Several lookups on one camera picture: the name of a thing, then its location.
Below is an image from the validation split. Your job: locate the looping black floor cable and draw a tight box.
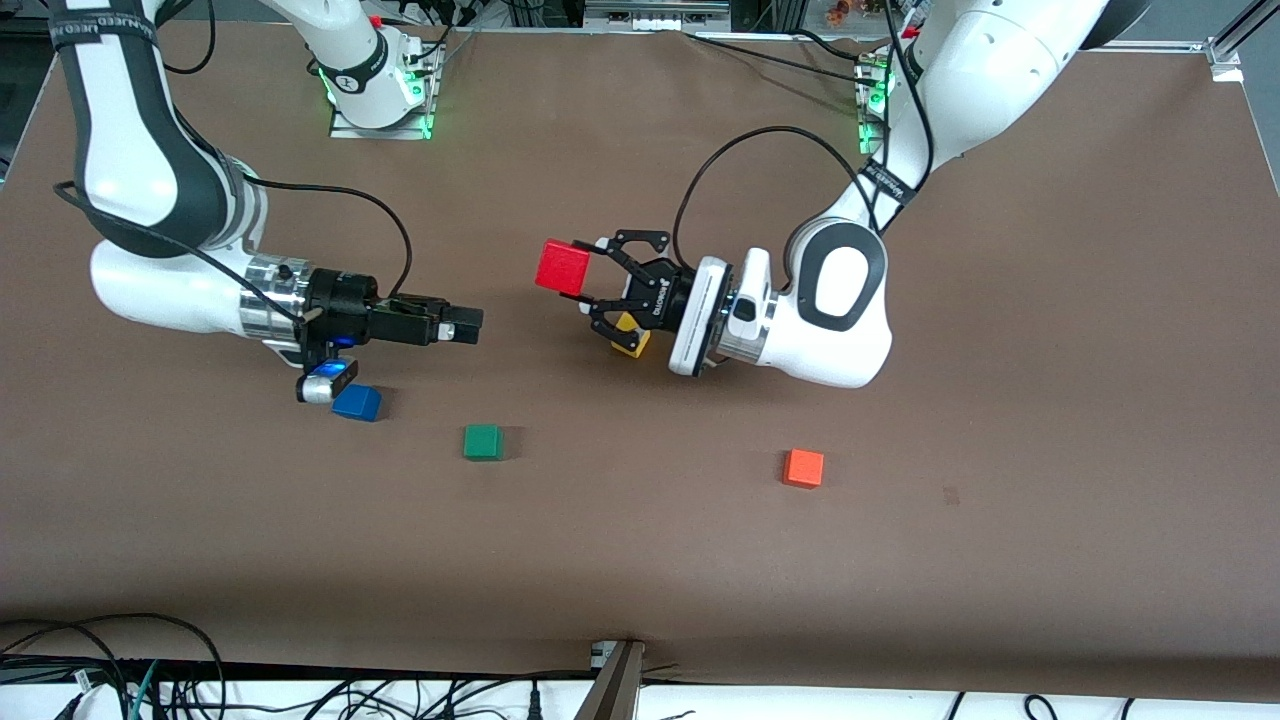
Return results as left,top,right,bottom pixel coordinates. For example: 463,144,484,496
0,612,228,720

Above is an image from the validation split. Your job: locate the blue wooden block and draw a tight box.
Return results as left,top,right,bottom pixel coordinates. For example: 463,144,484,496
331,384,383,423

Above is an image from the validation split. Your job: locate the long black table cable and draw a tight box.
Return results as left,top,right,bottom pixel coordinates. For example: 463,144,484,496
688,33,881,89

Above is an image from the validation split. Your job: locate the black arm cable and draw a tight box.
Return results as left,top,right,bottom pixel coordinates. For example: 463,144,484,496
50,0,415,325
672,0,937,293

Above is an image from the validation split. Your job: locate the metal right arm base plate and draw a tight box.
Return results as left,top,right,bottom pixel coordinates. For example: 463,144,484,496
329,42,441,141

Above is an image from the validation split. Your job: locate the red wooden block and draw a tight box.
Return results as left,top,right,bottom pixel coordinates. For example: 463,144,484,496
534,237,594,298

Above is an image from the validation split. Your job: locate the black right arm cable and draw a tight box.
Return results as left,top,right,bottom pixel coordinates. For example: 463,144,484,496
50,0,415,325

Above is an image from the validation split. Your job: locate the short black table cable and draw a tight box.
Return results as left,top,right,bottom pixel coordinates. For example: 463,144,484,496
795,28,879,65

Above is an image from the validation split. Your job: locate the green floor cable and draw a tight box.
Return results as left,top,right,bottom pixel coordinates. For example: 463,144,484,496
127,660,162,720

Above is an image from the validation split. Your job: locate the yellow wooden block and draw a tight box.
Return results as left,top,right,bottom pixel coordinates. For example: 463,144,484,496
609,312,653,359

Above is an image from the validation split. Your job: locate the aluminium corner bracket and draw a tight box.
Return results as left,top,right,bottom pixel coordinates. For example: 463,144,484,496
1204,0,1280,85

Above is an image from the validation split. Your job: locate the white terminal strip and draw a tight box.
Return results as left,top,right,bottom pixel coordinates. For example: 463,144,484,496
584,0,733,32

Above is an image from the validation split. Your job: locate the brown table cover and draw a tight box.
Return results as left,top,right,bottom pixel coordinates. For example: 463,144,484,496
0,18,1280,701

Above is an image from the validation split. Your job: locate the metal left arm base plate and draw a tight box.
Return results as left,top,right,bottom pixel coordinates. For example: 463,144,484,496
855,55,893,157

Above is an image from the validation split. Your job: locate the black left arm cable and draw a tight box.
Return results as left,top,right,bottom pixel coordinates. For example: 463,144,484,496
672,0,937,293

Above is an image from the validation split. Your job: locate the aluminium frame rail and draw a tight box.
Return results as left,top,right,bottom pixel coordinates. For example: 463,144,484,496
1085,37,1216,53

